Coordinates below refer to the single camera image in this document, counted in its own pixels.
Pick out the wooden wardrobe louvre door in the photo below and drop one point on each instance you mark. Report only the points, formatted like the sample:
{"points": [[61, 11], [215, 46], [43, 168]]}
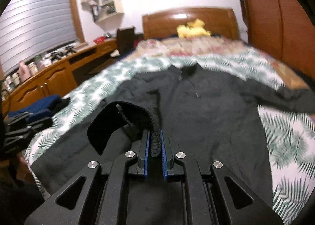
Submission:
{"points": [[282, 29]]}

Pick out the red basket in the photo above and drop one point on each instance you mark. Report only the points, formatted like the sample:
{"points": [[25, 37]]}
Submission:
{"points": [[99, 40]]}

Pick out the pink bottle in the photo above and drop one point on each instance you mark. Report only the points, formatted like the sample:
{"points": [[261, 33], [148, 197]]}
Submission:
{"points": [[23, 71]]}

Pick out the wooden desk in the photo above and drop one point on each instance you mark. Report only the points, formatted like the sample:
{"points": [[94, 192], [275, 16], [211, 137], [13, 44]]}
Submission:
{"points": [[58, 78]]}

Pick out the white wall shelf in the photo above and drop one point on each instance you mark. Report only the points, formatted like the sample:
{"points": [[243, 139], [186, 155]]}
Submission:
{"points": [[104, 9]]}

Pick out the grey window blind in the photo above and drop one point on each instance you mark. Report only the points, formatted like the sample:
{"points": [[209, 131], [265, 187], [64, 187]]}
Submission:
{"points": [[33, 27]]}

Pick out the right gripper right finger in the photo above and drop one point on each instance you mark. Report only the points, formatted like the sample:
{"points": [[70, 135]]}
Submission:
{"points": [[214, 195]]}

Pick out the wooden headboard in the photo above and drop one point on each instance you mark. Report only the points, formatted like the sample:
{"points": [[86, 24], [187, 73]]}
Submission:
{"points": [[217, 20]]}

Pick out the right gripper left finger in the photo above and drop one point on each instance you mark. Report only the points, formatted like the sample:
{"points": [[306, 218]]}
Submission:
{"points": [[98, 193]]}

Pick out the black zip jacket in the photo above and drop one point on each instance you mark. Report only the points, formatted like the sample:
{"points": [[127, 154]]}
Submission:
{"points": [[210, 115]]}

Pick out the palm leaf bedspread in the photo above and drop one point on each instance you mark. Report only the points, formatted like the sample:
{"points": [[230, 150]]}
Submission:
{"points": [[290, 136]]}

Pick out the yellow plush toy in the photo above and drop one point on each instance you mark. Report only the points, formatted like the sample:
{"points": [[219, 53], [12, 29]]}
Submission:
{"points": [[191, 29]]}

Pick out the folded blue garment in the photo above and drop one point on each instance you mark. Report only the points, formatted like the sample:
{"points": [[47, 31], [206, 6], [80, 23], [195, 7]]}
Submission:
{"points": [[44, 107]]}

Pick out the dark wooden chair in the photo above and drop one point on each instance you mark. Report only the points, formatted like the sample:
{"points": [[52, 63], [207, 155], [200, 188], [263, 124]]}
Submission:
{"points": [[125, 39]]}

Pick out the floral quilt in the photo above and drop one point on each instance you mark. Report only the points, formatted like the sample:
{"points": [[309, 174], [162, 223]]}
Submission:
{"points": [[219, 54]]}

